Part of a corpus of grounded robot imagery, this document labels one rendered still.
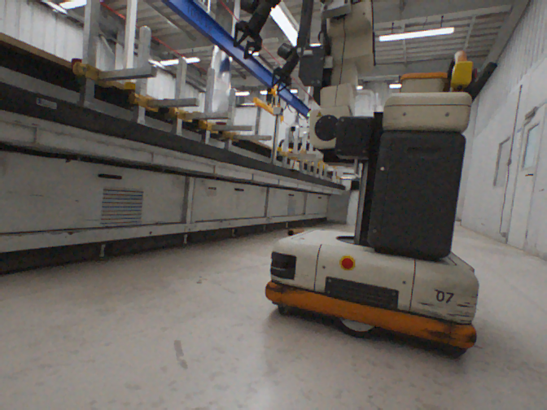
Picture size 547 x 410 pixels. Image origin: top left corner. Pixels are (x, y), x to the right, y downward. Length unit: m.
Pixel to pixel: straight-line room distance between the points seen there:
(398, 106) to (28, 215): 1.51
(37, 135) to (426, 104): 1.31
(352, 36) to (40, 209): 1.50
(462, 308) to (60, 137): 1.49
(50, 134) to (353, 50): 1.19
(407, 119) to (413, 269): 0.47
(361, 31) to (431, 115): 0.50
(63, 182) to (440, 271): 1.57
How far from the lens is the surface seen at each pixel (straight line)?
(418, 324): 1.08
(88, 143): 1.48
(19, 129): 1.37
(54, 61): 1.62
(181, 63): 1.87
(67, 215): 1.72
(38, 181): 1.65
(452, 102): 1.11
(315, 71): 1.33
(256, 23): 1.38
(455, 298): 1.07
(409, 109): 1.10
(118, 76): 1.41
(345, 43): 1.41
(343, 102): 1.29
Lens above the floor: 0.45
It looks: 3 degrees down
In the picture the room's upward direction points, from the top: 6 degrees clockwise
